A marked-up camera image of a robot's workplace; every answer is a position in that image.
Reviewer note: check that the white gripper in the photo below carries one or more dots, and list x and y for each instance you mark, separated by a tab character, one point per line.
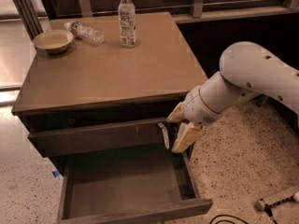
195	107

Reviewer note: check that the black rxbar chocolate wrapper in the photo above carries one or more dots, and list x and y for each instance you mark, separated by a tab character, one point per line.
164	134

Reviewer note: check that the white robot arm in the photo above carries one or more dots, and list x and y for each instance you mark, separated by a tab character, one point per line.
246	71

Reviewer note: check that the open lower wooden drawer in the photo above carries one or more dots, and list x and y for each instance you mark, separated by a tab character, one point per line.
131	185

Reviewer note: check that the brown drawer cabinet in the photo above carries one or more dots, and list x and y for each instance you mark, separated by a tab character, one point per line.
87	85

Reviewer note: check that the upright clear water bottle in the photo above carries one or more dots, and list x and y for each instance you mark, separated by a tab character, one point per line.
126	12

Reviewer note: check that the lying clear water bottle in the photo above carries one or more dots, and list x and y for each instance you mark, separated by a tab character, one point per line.
85	32

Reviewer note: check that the blue tape piece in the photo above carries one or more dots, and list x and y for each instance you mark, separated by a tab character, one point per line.
56	173

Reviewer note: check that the beige round bowl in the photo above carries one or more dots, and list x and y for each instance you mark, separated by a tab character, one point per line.
53	41

